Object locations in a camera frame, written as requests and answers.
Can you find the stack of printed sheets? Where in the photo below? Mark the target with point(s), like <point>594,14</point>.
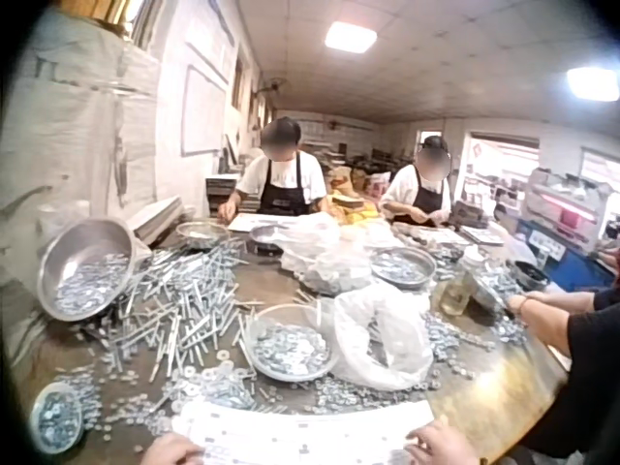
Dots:
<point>479,235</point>

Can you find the heap of silver bolts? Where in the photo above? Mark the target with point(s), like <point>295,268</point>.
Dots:
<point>179,310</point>

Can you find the stack of white sheets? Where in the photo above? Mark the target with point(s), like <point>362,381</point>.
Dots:
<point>157,218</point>

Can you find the cluttered storage shelves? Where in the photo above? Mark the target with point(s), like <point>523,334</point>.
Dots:
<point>363,164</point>

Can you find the white printed paper sheet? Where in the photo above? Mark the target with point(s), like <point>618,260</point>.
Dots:
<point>300,433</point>

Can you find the large tilted metal bowl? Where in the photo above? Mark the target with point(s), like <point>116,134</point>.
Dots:
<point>82,261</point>

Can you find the person's right fingers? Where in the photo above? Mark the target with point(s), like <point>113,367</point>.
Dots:
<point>421,441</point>

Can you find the black bowl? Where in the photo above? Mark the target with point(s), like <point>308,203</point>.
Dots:
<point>530,276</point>

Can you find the white wall board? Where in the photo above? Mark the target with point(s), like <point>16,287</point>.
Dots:
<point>203,114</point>

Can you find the heap of silver washers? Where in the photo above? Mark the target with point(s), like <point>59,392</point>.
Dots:
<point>218,382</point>
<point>465,334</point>

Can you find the stack of grey boxes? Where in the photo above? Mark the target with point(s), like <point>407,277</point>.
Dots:
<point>220,194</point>

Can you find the heap of yellow cartons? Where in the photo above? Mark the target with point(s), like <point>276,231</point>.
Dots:
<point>353,206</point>

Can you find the person's left hand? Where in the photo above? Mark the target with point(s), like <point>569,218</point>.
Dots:
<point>167,453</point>

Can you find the glass bottle of oil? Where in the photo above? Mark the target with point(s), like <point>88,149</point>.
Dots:
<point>455,290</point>

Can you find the empty clear plastic bag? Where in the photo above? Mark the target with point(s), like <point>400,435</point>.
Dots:
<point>382,339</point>

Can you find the wall fan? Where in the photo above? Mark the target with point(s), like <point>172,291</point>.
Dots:
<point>270,86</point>

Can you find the person's right hand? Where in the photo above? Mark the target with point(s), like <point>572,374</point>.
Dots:
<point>448,448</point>

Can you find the person's left fingers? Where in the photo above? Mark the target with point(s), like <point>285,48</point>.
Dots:
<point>194,450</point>

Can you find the square ceiling light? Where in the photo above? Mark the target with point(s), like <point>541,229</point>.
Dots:
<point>595,83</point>
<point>350,37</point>

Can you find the metal bowl of washers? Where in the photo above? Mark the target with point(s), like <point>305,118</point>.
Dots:
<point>290,346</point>
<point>402,269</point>

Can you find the shallow metal bowl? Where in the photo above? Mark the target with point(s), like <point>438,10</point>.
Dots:
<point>266,234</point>
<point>201,235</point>

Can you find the clear plastic bag of washers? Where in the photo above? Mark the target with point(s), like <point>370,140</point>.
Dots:
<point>324,257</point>

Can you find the blue and white machine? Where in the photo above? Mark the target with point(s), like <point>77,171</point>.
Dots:
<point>567,218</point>

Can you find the white woven sack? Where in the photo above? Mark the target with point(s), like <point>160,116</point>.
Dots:
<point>72,135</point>

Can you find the small metal bowl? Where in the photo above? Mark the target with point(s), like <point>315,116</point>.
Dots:
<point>53,419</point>

